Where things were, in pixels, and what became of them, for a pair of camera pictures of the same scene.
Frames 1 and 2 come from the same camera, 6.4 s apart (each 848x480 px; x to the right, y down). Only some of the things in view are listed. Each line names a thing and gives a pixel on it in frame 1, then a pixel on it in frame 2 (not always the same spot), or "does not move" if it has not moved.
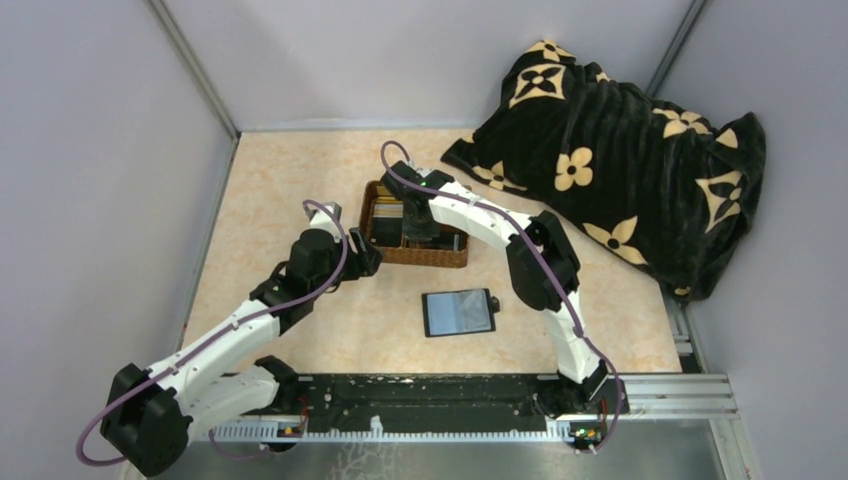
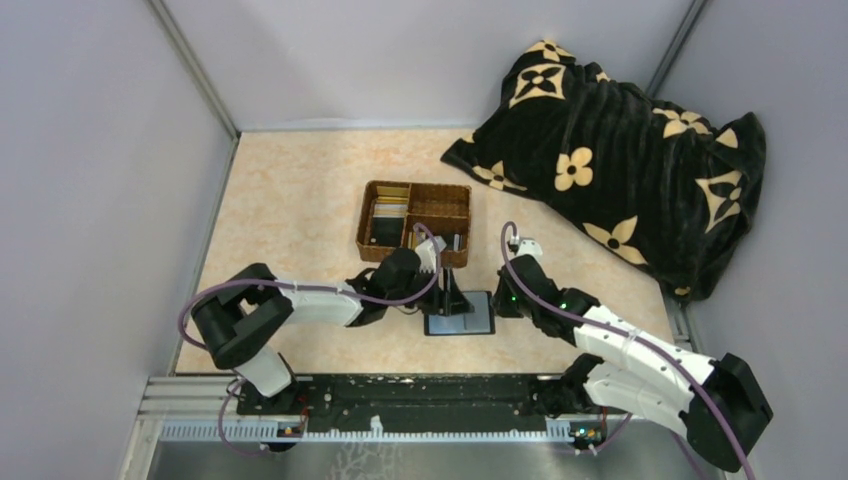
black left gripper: [365, 253] to [448, 291]
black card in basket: [387, 231] does not move
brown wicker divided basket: [381, 221] does not move
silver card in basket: [388, 210] does not move
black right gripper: [416, 216] to [505, 299]
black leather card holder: [459, 312] does not move
